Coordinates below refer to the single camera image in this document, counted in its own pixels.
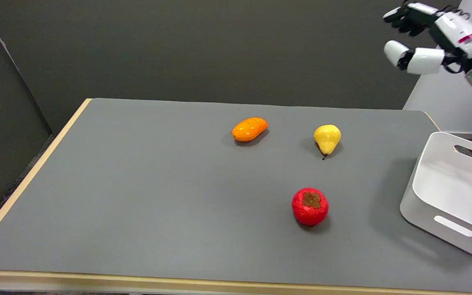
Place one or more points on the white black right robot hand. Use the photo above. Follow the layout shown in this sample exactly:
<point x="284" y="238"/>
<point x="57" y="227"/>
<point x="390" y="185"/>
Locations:
<point x="451" y="25"/>

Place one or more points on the yellow pear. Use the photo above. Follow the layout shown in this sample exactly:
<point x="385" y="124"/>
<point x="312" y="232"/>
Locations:
<point x="327" y="139"/>

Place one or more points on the white plastic basket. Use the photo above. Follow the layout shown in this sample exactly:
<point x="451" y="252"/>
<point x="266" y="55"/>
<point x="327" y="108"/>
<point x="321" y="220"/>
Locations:
<point x="453" y="196"/>

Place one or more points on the orange mango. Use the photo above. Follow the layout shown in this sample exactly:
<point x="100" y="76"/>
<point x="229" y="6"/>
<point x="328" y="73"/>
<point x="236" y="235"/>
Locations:
<point x="250" y="129"/>

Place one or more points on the grey table mat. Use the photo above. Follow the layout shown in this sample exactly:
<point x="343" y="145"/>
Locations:
<point x="203" y="192"/>

